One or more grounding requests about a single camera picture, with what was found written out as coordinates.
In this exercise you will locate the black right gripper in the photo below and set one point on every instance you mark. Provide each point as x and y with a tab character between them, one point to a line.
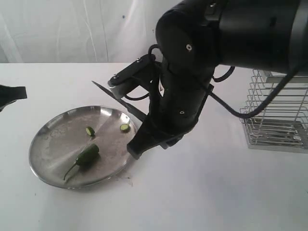
176	100

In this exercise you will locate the round steel plate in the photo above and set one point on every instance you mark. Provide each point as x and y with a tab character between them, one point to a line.
57	144

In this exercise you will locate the steel wire utensil holder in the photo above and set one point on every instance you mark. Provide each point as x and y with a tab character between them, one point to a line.
283	125

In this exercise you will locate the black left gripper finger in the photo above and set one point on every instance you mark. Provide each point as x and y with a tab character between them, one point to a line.
8	95

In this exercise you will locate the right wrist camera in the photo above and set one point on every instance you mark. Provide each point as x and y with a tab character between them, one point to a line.
139	73

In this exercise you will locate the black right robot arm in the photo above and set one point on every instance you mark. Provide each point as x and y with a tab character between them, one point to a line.
195	37

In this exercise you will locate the green cucumber slice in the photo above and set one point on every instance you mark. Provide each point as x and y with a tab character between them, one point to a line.
90	131

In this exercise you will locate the black knife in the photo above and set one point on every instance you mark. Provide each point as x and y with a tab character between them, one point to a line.
130	108

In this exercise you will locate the green chili pepper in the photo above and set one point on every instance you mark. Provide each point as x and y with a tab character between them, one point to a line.
85	158

